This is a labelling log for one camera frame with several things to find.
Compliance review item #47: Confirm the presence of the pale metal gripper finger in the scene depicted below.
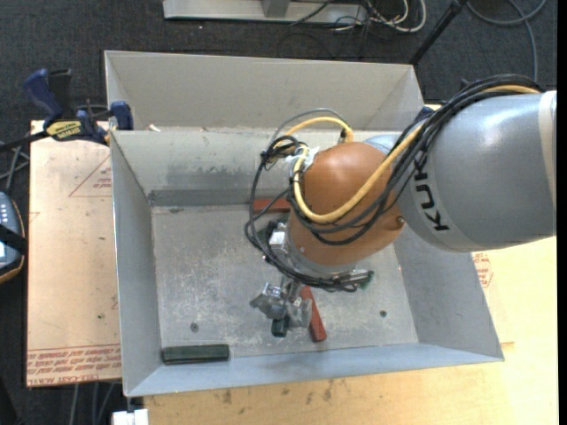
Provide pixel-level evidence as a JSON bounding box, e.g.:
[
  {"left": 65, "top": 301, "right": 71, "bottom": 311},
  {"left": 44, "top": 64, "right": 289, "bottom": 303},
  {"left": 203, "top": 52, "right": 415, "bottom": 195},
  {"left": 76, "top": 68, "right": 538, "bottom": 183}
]
[
  {"left": 285, "top": 297, "right": 314, "bottom": 329},
  {"left": 249, "top": 282, "right": 285, "bottom": 322}
]

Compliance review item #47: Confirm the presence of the red-brown flat block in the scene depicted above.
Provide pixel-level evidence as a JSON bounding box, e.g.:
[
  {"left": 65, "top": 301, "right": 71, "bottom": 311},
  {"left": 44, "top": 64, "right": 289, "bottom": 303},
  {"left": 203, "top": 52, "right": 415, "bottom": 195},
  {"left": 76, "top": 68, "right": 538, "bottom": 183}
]
[
  {"left": 300, "top": 283, "right": 328, "bottom": 344},
  {"left": 252, "top": 197, "right": 293, "bottom": 215}
]

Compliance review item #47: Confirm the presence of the grey metal bin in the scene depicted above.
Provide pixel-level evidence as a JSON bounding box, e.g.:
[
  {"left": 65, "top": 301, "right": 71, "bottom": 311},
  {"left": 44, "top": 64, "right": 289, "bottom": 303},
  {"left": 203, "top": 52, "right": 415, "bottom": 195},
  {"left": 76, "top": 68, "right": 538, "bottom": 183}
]
[{"left": 104, "top": 50, "right": 505, "bottom": 398}]

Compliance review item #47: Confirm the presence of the dark green flat block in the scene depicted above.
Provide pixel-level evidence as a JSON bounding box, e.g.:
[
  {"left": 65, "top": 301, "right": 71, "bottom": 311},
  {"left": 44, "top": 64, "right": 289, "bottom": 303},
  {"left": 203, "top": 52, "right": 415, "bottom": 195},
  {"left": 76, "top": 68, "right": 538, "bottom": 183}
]
[{"left": 161, "top": 344, "right": 231, "bottom": 366}]

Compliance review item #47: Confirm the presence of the brown cardboard board, red print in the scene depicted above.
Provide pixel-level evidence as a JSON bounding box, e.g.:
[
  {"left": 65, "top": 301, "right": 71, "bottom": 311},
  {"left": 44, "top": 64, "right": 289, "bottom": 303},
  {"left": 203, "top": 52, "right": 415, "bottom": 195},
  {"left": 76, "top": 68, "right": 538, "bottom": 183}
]
[{"left": 26, "top": 120, "right": 516, "bottom": 388}]

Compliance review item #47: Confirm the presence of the black cylinder on white bracket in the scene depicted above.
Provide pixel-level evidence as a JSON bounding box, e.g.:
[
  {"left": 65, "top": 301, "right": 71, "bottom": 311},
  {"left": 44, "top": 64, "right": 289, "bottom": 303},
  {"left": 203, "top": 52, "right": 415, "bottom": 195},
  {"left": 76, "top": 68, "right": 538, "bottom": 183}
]
[{"left": 264, "top": 220, "right": 289, "bottom": 251}]

